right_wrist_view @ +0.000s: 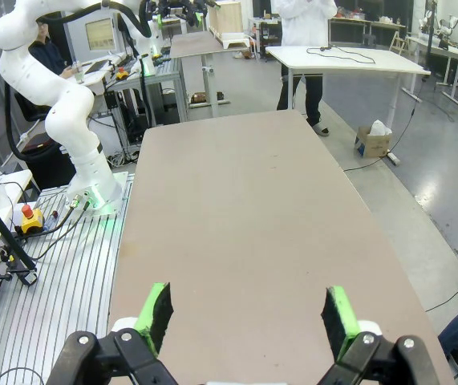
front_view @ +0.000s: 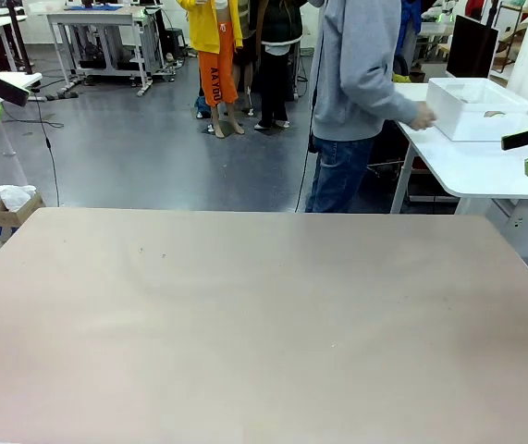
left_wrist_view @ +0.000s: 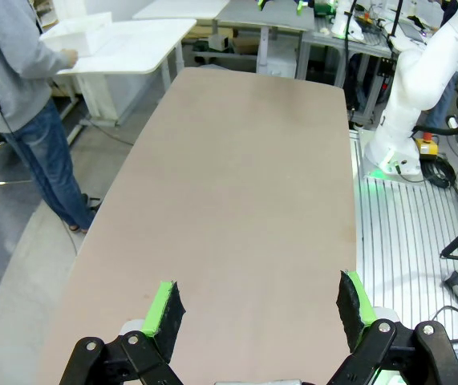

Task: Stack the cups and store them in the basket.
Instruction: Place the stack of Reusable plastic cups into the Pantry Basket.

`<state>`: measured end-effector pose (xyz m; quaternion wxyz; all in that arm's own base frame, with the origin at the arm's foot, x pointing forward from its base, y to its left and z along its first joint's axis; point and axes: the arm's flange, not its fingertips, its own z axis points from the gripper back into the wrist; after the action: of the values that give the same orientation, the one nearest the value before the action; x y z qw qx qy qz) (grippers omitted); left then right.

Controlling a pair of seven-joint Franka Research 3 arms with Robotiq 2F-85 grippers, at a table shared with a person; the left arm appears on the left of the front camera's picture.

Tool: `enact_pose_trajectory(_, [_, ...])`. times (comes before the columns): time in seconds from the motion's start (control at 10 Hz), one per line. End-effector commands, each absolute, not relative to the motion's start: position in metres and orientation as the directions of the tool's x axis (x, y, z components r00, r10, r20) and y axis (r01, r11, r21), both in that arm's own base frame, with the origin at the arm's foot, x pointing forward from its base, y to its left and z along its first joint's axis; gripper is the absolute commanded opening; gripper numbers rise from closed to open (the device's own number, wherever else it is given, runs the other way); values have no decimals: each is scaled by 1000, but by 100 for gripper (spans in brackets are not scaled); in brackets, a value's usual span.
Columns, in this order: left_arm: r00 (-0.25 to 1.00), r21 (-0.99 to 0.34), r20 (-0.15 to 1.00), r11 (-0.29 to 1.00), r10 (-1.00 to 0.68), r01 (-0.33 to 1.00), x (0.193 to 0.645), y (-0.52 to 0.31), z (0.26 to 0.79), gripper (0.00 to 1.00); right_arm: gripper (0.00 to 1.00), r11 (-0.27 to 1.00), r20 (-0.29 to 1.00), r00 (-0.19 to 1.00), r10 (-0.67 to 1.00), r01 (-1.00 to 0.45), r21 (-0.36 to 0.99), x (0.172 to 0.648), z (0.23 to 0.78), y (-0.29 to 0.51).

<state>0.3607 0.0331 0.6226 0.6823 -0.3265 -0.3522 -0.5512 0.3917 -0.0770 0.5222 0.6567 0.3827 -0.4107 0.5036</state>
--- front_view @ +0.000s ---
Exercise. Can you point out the white plastic basket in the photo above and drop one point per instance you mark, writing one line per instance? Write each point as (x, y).
(453, 125)

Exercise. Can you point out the person's right forearm grey sleeve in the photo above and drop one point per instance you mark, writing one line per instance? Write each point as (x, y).
(393, 104)

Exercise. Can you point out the person's right hand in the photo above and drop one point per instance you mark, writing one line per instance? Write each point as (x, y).
(424, 116)

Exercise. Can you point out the black tripod pole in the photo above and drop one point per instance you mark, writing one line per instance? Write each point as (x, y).
(17, 41)

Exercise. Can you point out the white side table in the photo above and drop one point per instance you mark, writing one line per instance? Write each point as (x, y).
(467, 176)

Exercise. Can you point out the white crumpled paper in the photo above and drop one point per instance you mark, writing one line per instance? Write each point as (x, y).
(16, 196)

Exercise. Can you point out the black computer monitor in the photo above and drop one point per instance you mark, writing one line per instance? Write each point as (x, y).
(469, 51)

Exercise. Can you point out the grey metal desk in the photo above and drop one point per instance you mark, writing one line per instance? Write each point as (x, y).
(92, 16)

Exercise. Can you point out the cardboard box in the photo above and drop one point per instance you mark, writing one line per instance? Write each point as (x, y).
(14, 222)

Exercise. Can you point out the black office chair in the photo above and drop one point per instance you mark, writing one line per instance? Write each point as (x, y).
(402, 65)

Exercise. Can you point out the blue jacket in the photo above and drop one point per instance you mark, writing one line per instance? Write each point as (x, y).
(409, 28)

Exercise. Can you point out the person in grey hoodie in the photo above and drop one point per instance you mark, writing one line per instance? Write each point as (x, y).
(351, 69)

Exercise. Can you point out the mannequin yellow jacket orange trousers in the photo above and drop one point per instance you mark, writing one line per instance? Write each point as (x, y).
(217, 78)

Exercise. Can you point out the person in black clothes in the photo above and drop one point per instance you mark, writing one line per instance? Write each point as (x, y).
(273, 69)

